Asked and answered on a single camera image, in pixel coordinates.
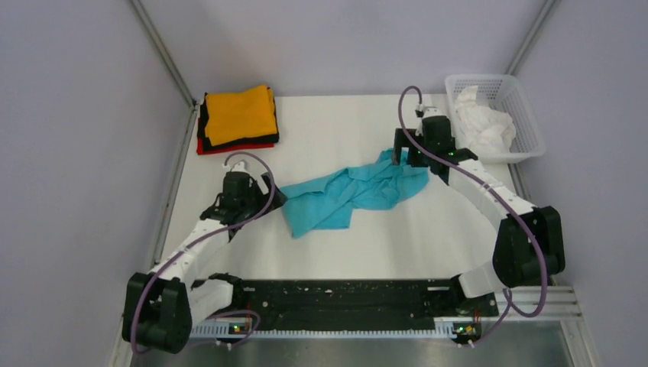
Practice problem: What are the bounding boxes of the teal polo shirt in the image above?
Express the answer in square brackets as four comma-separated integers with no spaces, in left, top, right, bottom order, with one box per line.
[281,149,429,239]

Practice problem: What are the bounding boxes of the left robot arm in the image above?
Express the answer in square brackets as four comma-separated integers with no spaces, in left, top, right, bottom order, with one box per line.
[122,169,286,354]

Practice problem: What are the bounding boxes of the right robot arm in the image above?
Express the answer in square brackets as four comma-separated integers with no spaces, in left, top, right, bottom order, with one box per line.
[392,115,565,315]

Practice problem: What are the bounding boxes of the white crumpled shirt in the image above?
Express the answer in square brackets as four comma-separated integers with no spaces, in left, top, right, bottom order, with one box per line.
[454,86,517,155]

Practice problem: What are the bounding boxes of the red folded shirt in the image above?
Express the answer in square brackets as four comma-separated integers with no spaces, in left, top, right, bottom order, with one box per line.
[196,138,275,155]

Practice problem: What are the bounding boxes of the orange folded shirt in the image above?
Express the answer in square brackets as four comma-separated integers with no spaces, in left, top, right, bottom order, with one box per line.
[204,83,278,148]

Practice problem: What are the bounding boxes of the white plastic basket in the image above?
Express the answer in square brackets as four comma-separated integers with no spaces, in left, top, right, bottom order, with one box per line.
[445,74,546,164]

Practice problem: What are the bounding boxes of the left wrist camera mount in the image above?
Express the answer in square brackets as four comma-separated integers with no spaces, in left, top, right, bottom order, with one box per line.
[229,160,250,174]

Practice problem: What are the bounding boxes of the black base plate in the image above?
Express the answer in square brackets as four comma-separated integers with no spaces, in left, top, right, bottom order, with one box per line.
[225,279,499,332]

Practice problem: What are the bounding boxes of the white cable duct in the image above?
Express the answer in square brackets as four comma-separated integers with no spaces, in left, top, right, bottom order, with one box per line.
[190,321,456,339]

